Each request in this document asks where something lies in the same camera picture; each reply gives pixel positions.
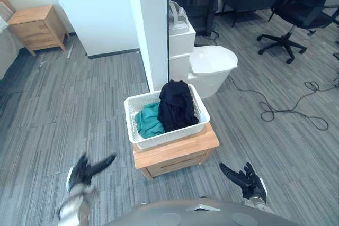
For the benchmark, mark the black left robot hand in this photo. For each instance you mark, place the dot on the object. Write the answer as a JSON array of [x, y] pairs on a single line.
[[84, 171]]

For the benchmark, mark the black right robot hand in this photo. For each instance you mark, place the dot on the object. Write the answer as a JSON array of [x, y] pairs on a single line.
[[249, 183]]

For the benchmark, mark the green garment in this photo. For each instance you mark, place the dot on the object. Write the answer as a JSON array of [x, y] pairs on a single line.
[[149, 122]]

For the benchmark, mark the black garment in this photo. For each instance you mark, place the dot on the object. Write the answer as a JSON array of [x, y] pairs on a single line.
[[177, 104]]

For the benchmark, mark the white quilt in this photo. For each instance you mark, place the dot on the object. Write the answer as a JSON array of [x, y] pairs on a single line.
[[6, 54]]

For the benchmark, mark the white woven laundry hamper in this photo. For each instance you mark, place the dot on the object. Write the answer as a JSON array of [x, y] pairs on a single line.
[[164, 138]]

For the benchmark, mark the grey robot torso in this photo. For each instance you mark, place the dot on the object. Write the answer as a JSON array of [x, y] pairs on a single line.
[[198, 215]]

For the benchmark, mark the wooden nightstand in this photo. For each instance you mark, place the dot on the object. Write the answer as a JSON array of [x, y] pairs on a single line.
[[174, 157], [37, 27]]

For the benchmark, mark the white lidded trash bin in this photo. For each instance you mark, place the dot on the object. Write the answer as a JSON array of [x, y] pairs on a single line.
[[212, 62]]

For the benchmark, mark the white storage box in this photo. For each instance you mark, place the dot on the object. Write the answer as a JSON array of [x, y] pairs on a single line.
[[178, 70], [181, 43]]

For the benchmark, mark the checkered grey cream pillow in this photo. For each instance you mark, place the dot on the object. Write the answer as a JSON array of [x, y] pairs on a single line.
[[3, 25]]

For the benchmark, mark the translucent white bag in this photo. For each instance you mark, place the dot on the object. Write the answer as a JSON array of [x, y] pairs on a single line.
[[178, 17]]

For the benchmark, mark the black office chair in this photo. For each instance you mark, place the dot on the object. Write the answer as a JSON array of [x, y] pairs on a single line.
[[299, 9]]

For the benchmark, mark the wooden headboard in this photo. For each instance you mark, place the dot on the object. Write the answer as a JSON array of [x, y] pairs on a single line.
[[6, 1]]

